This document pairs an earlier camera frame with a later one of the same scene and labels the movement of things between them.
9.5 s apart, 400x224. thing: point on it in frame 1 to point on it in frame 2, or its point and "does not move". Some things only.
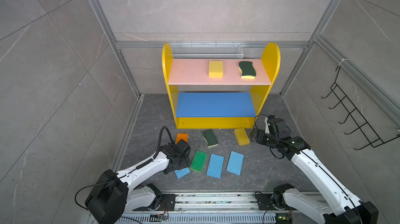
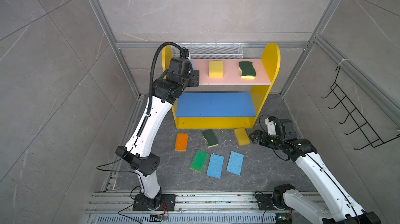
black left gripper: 186,163 to 193,78
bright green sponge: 198,161 does not move
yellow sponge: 242,136 does not move
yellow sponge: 215,69 does not move
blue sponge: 180,173 to 192,65
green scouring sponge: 247,70 does not move
